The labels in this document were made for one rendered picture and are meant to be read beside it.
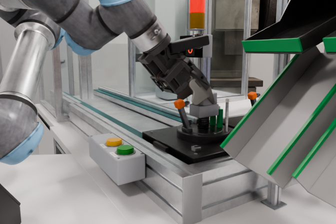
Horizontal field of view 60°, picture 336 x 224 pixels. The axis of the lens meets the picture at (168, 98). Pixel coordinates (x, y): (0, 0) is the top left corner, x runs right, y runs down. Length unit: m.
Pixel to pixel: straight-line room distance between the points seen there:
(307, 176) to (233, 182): 0.22
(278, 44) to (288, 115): 0.15
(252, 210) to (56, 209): 0.41
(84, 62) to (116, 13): 1.10
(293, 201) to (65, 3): 0.64
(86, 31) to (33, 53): 0.28
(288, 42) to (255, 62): 4.65
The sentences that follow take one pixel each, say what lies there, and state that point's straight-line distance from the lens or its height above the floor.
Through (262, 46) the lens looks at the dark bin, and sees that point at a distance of 0.51.
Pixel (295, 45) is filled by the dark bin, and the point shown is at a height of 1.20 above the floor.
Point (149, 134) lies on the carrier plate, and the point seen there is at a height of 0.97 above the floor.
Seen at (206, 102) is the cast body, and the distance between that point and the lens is 0.74.
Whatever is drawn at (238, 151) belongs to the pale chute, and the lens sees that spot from 0.57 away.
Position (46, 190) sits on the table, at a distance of 0.79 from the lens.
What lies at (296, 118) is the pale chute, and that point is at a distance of 0.56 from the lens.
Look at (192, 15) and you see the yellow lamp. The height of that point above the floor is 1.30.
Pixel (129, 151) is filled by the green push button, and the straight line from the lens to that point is 0.67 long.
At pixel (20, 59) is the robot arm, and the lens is 0.87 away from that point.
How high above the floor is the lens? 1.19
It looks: 9 degrees down
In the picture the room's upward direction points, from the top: straight up
